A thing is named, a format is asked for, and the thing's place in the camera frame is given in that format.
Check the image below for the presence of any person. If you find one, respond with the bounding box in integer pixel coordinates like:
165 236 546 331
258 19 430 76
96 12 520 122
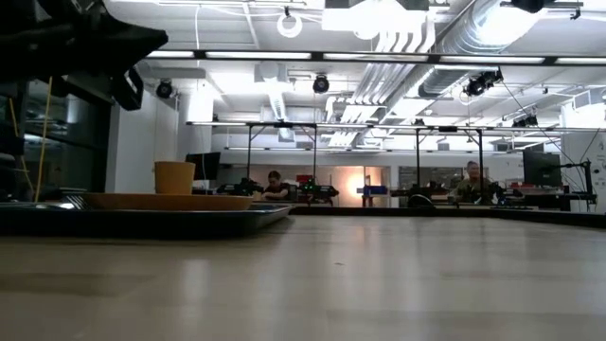
261 170 291 201
452 160 496 205

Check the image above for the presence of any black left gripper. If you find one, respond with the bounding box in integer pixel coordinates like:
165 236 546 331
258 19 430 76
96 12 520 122
0 0 169 112

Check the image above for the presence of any black background rig frame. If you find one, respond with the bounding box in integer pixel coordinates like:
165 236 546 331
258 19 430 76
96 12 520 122
415 126 485 205
245 121 318 190

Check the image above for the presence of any background robot with green lights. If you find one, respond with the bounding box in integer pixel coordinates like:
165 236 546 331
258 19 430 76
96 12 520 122
296 175 340 204

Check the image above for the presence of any yellow cable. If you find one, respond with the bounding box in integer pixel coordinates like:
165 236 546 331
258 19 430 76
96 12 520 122
7 78 53 203

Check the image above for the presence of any black monitor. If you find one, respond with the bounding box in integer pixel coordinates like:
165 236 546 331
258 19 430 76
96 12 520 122
523 150 563 188
185 152 222 181

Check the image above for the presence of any black table frame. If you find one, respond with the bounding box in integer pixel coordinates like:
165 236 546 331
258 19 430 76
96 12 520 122
286 203 606 229

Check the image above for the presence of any black overhead light bar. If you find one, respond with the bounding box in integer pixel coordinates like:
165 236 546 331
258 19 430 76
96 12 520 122
144 49 606 66

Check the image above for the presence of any orange cup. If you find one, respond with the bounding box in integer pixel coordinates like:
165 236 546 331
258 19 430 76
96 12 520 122
153 160 196 195

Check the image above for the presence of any white cable coil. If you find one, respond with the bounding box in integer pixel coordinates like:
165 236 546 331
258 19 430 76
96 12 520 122
276 7 303 39

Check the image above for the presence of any dark green tray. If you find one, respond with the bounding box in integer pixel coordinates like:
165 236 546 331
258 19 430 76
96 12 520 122
0 202 294 237

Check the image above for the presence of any orange plate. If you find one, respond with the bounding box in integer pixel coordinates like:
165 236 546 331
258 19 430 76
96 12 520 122
80 192 255 212

